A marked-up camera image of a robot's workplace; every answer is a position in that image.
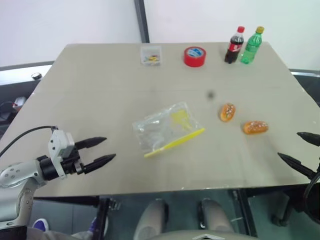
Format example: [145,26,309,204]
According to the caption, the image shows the red white small device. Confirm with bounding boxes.
[13,95,28,109]

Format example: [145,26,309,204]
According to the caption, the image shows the grey right robot leg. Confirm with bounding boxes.
[199,198,235,234]

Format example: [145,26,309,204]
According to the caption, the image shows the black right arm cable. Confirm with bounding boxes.
[302,172,320,227]

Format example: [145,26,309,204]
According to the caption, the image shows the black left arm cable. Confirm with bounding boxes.
[0,125,60,157]

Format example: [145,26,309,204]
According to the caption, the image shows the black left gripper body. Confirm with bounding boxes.
[61,143,86,176]

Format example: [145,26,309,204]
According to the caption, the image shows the red tape roll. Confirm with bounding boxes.
[183,45,208,68]

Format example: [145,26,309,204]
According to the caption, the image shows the dark grey wall post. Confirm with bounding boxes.
[133,0,151,44]

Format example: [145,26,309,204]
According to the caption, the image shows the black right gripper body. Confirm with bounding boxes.
[311,156,320,181]

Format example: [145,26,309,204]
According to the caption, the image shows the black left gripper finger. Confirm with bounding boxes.
[74,136,108,151]
[82,153,117,175]

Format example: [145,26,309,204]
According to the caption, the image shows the grey robot leg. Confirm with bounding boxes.
[133,199,169,240]
[199,198,235,234]

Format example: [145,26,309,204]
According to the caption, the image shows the long sesame bread roll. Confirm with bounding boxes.
[242,120,270,136]

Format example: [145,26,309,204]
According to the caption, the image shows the green bottle yellow cap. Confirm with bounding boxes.
[240,25,266,65]

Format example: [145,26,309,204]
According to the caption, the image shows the clear yellow-zip plastic bag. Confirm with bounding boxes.
[131,100,207,159]

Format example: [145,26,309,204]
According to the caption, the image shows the purple white shoe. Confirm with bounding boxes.
[32,217,50,233]
[89,215,109,236]

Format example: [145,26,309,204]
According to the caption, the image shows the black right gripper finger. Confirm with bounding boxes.
[277,151,316,181]
[296,131,320,148]

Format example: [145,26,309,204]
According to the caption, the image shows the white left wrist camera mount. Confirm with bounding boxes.
[48,128,76,180]

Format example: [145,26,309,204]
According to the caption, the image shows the grey robot torso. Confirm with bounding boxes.
[148,229,255,240]

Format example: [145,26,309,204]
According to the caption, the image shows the cola bottle red cap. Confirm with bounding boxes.
[223,25,246,65]

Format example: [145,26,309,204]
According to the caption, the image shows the black table leg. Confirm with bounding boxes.
[95,196,111,240]
[231,188,259,238]

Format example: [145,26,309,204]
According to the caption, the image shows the round sesame bread roll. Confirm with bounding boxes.
[219,102,237,123]

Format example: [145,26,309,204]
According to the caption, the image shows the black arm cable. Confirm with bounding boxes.
[0,125,60,157]
[302,172,320,227]

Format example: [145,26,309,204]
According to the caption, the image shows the grey left robot leg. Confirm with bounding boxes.
[133,199,169,240]

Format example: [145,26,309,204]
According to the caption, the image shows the clear plastic box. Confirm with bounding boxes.
[140,45,162,67]

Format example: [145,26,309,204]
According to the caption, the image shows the black side table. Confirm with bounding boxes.
[289,67,320,105]

